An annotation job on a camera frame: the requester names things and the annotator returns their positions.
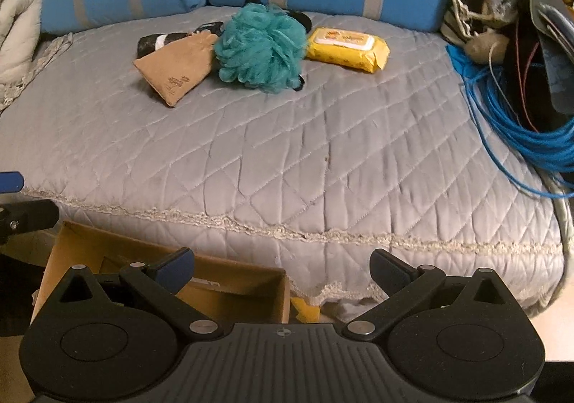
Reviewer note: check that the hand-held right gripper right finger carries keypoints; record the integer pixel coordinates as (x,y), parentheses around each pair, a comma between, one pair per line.
(381,270)

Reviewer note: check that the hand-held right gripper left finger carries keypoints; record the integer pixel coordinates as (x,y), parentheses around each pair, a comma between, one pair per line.
(177,270)

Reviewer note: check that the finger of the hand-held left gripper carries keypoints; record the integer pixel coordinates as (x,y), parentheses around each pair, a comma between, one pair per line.
(11,181)
(31,219)

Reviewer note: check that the cardboard box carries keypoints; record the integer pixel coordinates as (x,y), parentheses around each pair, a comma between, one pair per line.
(242,291)

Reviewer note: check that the black trash bag roll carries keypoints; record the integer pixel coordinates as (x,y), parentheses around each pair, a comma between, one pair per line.
(150,44)

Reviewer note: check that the yellow wet wipes pack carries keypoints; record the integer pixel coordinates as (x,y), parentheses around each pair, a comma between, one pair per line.
(345,51)

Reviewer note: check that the teal bath loofah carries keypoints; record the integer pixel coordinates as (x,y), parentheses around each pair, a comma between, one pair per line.
(258,48)

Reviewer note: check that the yellow paper scrap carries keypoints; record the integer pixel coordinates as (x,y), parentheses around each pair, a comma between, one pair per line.
(305,309)

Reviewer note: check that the grey quilted bedspread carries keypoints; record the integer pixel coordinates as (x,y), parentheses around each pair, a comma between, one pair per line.
(269,152)

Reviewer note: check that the beige quilted comforter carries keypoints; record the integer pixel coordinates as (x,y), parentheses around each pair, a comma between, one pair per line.
(18,26)

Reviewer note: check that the beige plush toy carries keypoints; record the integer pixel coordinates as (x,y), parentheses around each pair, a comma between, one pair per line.
(484,46)

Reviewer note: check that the grey plastic packaging bag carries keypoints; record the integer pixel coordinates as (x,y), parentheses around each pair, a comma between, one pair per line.
(551,35)

